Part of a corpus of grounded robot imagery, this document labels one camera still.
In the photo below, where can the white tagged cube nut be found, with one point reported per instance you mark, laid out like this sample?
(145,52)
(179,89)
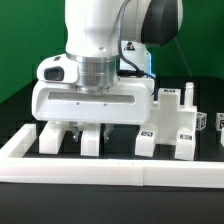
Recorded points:
(219,121)
(201,121)

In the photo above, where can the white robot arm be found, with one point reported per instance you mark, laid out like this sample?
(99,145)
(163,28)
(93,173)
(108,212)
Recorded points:
(85,83)

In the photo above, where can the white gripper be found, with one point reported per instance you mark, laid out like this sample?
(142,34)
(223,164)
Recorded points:
(127,102)

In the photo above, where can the white chair back frame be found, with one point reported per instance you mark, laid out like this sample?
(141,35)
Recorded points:
(53,134)

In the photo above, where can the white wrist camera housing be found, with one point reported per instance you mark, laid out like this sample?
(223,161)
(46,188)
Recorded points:
(58,69)

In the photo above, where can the white chair seat part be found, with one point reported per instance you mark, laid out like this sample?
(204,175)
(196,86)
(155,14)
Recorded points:
(171,119)

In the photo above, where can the white U-shaped obstacle fence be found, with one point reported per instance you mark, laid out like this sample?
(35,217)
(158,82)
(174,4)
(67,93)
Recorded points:
(16,167)

